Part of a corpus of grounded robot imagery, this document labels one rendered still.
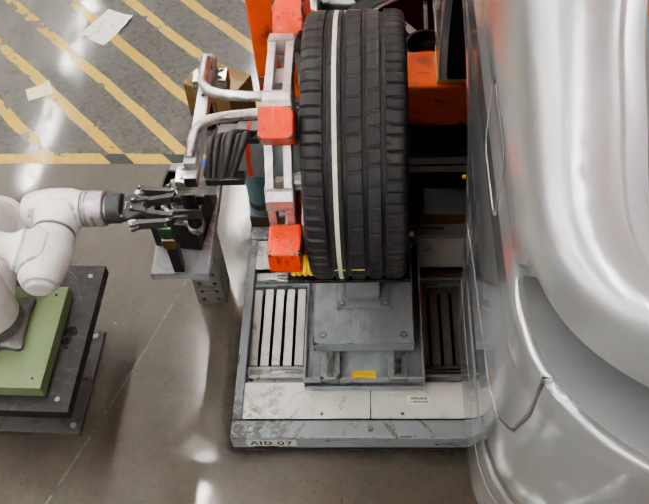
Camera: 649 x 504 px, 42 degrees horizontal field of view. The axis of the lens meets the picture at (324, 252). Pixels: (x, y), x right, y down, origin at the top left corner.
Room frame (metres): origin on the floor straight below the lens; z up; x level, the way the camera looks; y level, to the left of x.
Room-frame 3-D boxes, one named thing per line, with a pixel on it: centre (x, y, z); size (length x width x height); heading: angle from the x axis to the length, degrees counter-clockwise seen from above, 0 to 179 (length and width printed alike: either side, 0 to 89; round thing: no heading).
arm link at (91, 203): (1.38, 0.54, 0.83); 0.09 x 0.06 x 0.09; 174
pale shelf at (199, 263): (1.65, 0.39, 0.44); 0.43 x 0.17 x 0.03; 174
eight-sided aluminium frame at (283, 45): (1.50, 0.06, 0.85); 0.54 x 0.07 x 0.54; 174
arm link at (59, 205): (1.38, 0.65, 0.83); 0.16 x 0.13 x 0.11; 84
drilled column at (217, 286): (1.68, 0.39, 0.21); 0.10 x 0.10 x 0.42; 84
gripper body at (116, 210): (1.37, 0.47, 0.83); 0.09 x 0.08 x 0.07; 84
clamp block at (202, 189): (1.35, 0.28, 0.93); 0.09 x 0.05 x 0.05; 84
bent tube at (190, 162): (1.41, 0.19, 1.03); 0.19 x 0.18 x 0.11; 84
